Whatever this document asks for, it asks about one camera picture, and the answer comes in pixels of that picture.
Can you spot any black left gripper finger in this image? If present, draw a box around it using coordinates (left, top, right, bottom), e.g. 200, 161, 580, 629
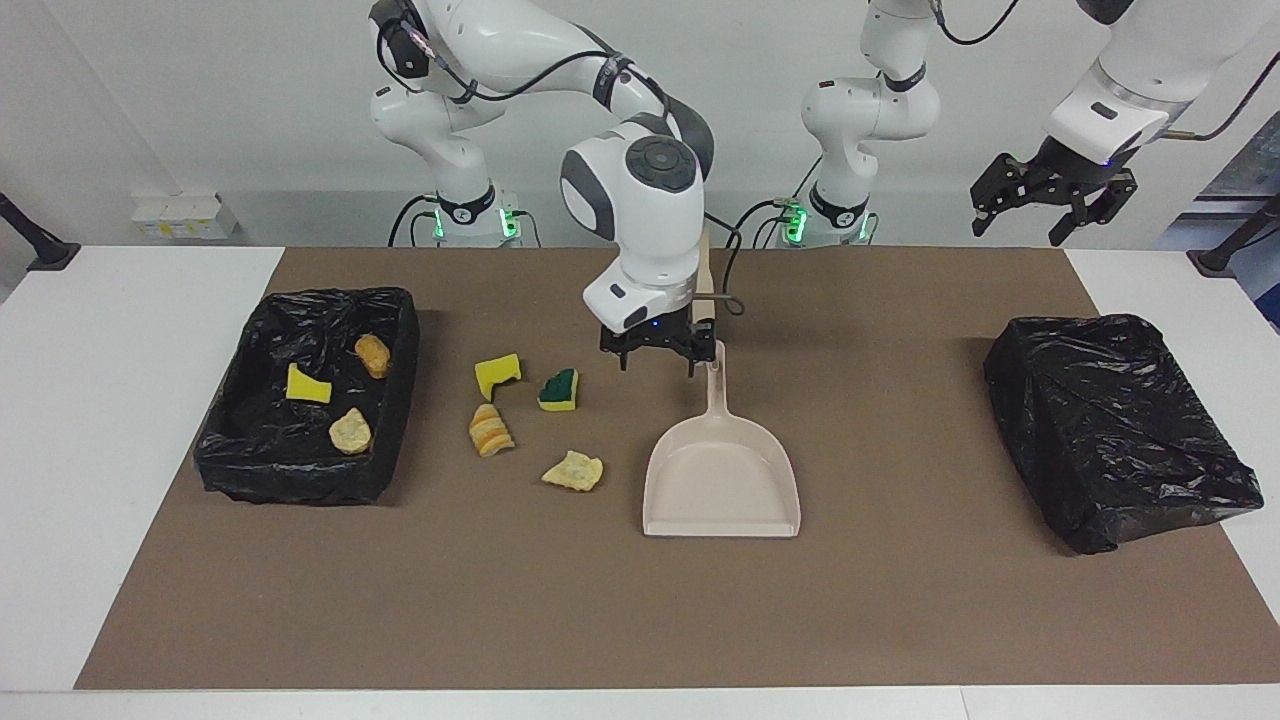
1048, 175, 1139, 248
970, 153, 1031, 238

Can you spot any beige hand brush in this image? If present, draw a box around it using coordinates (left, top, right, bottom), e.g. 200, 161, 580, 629
693, 226, 719, 326

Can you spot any beige plastic dustpan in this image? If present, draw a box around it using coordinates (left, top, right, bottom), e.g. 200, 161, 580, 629
642, 340, 802, 539

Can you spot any orange striped bread piece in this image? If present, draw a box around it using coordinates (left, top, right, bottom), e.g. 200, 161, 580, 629
469, 403, 516, 458
328, 407, 373, 455

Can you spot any black bag-lined bin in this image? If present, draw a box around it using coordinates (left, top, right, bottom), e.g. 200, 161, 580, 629
193, 287, 421, 506
983, 314, 1265, 555

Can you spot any green yellow sponge piece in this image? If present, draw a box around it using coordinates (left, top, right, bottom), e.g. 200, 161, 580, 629
538, 368, 580, 412

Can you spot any pale flat bread piece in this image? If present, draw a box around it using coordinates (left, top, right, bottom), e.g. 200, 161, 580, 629
541, 450, 605, 492

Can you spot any notched yellow sponge piece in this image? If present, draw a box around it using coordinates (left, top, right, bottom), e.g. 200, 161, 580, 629
474, 355, 523, 402

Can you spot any black clamp stand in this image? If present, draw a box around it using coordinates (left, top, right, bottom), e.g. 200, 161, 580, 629
0, 192, 81, 272
1187, 195, 1280, 276

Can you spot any dark grey slanted panel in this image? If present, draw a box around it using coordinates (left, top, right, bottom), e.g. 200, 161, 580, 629
1195, 110, 1280, 201

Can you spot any brown table mat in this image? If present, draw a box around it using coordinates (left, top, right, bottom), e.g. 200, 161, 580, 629
75, 247, 1280, 691

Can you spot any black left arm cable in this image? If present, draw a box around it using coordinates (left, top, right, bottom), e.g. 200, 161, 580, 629
925, 0, 1280, 141

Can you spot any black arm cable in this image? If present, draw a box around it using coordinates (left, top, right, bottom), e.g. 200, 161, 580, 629
925, 0, 1280, 141
375, 0, 746, 317

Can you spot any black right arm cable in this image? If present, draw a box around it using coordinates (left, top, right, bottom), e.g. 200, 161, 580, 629
375, 0, 746, 317

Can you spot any black left base cable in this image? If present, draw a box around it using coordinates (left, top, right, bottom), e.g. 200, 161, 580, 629
737, 198, 801, 248

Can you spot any black base cable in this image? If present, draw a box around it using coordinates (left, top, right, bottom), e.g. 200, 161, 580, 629
388, 195, 441, 248
737, 198, 801, 248

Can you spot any black right base cable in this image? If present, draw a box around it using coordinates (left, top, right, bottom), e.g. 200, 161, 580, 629
388, 195, 441, 248

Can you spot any white wall socket box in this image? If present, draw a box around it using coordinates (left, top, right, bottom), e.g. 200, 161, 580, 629
132, 193, 241, 241

